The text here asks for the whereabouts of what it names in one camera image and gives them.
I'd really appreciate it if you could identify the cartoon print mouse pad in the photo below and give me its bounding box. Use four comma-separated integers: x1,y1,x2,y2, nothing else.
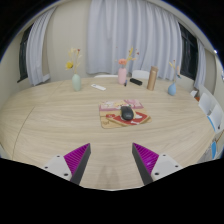
98,98,152,130

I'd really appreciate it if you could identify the white remote control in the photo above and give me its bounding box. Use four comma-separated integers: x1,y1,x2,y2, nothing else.
90,83,107,92

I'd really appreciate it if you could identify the white chair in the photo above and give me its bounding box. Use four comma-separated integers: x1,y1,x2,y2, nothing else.
131,69,151,80
93,73,119,79

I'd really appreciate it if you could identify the blue vase with dried flowers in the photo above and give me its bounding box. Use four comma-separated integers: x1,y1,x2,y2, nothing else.
167,59,182,97

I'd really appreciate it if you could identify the wide white curtain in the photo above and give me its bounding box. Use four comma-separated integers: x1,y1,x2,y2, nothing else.
85,0,184,81

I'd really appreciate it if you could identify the pink vase with orange flowers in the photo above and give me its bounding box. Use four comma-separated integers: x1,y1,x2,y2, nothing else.
114,46,140,86

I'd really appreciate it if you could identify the black oblong case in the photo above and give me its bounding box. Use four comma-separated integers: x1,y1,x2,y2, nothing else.
129,77,144,87

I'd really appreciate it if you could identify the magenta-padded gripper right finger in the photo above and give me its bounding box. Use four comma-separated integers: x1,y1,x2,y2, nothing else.
131,142,184,186

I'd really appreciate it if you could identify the green vase with yellow flowers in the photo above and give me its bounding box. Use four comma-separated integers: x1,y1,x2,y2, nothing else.
65,47,83,92

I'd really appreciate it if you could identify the dark framed window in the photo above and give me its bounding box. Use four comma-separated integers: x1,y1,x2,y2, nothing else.
16,24,34,83
178,22,199,81

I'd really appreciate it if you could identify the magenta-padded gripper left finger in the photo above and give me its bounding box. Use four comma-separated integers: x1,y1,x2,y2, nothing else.
42,142,92,186

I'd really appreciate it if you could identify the row of white chairs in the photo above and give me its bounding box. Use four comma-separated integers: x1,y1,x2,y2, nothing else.
189,84,224,161

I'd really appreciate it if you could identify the narrow white curtain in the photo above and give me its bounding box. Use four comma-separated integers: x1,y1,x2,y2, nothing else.
194,39,207,90
25,6,58,87

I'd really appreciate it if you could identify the black computer mouse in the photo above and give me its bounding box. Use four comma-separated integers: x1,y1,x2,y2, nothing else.
120,105,135,122

